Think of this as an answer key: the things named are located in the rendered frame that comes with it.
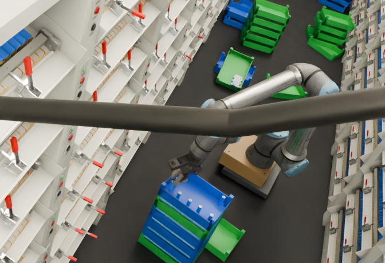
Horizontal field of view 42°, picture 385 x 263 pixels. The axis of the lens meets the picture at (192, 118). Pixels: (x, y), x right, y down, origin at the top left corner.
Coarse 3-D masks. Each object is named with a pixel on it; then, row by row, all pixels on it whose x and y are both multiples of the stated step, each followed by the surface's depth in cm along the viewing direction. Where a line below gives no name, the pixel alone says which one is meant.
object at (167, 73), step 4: (164, 72) 276; (168, 72) 275; (160, 76) 275; (164, 76) 277; (168, 76) 276; (160, 80) 273; (164, 80) 275; (156, 84) 269; (160, 84) 271; (152, 88) 261; (156, 88) 267; (160, 88) 270; (152, 92) 262; (156, 92) 264; (148, 96) 260; (152, 96) 262; (144, 100) 256; (148, 100) 258; (152, 100) 260; (132, 132) 238; (128, 136) 235; (128, 140) 229
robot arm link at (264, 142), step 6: (276, 132) 292; (282, 132) 294; (288, 132) 295; (258, 138) 301; (264, 138) 296; (270, 138) 292; (276, 138) 291; (282, 138) 291; (258, 144) 300; (264, 144) 296; (270, 144) 293; (276, 144) 291; (258, 150) 301; (264, 150) 299; (270, 150) 293
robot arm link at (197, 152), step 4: (192, 144) 218; (192, 148) 218; (196, 148) 216; (192, 152) 218; (196, 152) 217; (200, 152) 216; (204, 152) 216; (208, 152) 217; (200, 156) 217; (204, 156) 218
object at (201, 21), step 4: (200, 20) 330; (204, 20) 329; (196, 24) 328; (200, 24) 331; (192, 28) 323; (196, 28) 326; (196, 32) 323; (188, 36) 315; (188, 40) 312; (184, 44) 307; (188, 44) 310; (180, 48) 302; (184, 48) 305; (180, 56) 298; (176, 60) 293; (176, 64) 282
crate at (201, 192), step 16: (176, 176) 245; (192, 176) 245; (160, 192) 232; (176, 192) 238; (192, 192) 241; (208, 192) 244; (176, 208) 231; (192, 208) 234; (208, 208) 237; (224, 208) 240; (208, 224) 225
